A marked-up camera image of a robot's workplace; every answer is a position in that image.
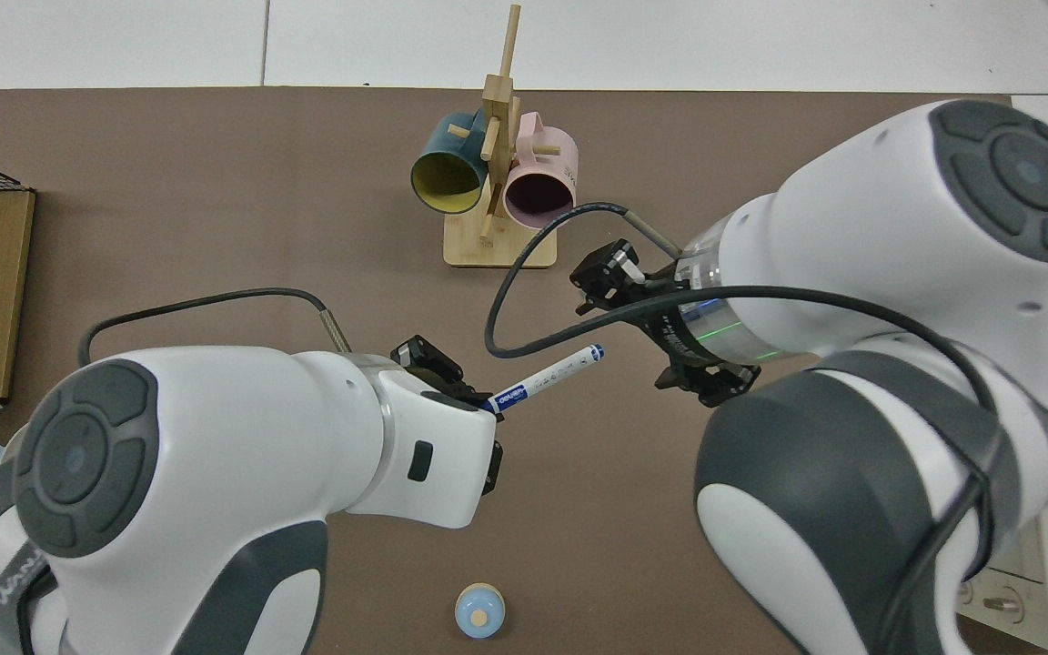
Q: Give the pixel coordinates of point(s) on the blue and white marker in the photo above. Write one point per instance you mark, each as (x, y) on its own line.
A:
(551, 371)

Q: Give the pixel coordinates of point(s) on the wooden cup stand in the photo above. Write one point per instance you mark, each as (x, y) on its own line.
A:
(498, 247)

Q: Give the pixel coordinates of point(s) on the pink mug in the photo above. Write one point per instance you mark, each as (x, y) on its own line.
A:
(553, 155)

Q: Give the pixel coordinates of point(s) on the dark teal mug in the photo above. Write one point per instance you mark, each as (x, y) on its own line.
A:
(438, 146)

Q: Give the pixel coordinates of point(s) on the small blue round thing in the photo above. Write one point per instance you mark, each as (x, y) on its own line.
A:
(478, 611)

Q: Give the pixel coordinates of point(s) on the brown table cloth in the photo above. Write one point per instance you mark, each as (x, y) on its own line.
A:
(215, 200)

